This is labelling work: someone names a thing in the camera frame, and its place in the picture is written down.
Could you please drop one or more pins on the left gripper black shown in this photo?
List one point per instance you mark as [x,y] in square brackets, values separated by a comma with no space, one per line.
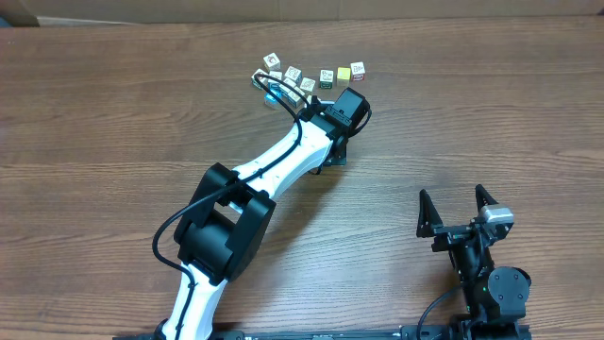
[343,155]

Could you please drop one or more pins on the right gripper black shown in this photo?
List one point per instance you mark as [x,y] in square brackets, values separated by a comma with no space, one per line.
[450,235]

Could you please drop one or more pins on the blue-sided block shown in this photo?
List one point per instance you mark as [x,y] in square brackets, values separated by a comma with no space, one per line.
[272,99]

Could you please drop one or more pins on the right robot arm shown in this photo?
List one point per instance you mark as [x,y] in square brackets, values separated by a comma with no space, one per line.
[495,297]

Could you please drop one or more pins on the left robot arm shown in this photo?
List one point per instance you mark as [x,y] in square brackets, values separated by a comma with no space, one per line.
[219,232]

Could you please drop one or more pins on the yellow top block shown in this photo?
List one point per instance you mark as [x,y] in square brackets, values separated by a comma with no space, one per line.
[343,76]

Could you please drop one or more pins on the green letter B block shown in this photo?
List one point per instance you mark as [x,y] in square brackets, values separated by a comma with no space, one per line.
[326,79]

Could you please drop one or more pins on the red-sided block far right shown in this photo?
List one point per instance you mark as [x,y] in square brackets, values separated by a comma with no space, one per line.
[357,71]

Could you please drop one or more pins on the white block green side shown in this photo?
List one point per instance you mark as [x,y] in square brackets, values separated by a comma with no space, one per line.
[307,85]

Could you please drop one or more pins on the white block lower left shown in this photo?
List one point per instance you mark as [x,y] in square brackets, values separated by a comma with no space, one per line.
[295,97]

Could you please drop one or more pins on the white block centre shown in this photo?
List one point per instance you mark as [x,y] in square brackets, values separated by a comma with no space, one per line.
[286,85]

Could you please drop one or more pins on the green print block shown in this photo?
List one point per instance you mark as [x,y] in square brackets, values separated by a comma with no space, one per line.
[293,74]

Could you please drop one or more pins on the white block blue print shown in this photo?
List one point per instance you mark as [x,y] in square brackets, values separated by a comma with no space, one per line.
[274,80]

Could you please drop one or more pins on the top red picture block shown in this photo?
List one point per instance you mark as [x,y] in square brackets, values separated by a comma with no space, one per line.
[272,62]

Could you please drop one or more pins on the left red circle block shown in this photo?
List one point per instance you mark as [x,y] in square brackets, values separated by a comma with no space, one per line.
[258,79]

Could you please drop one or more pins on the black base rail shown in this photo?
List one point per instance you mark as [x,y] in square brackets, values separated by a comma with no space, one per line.
[330,335]

